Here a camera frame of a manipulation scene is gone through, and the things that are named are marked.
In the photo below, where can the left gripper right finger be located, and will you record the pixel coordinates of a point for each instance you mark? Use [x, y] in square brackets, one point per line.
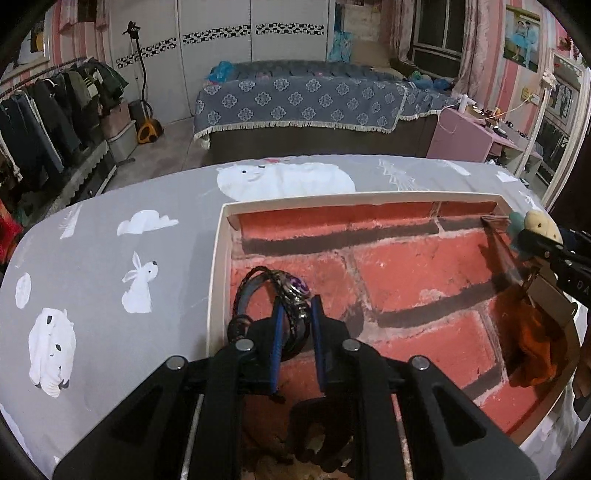
[401, 418]

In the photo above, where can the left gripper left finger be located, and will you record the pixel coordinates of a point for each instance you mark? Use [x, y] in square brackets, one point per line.
[182, 421]

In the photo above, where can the yellow pineapple plush toy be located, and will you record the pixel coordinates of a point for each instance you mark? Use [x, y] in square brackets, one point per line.
[535, 221]

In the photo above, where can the beige jewelry tray brick lining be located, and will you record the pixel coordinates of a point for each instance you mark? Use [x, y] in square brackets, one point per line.
[411, 274]

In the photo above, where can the rust orange scrunchie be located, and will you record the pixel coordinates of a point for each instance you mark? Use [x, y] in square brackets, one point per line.
[533, 346]

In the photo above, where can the grey cartoon bedsheet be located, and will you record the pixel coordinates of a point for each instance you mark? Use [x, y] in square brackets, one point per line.
[98, 295]

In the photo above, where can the pink side table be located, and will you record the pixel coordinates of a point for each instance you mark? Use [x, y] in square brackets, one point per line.
[460, 137]

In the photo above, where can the couple photo poster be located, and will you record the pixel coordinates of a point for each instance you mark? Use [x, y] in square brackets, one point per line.
[522, 37]

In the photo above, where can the pink curtain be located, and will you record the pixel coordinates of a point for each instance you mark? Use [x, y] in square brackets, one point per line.
[482, 28]

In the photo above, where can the clothes rack with garments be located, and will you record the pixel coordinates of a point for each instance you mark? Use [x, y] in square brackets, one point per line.
[53, 152]

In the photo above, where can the storage boxes by rack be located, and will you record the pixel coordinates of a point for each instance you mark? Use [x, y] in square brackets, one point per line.
[119, 131]

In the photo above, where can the blue patterned bed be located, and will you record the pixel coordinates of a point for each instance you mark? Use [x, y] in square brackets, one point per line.
[281, 108]

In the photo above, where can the white wardrobe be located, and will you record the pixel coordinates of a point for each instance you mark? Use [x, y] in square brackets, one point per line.
[181, 41]

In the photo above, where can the standing mirror white frame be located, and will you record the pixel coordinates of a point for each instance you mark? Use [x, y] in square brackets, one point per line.
[560, 129]

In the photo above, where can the window with dark frame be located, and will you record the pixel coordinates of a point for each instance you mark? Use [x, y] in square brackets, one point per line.
[438, 36]

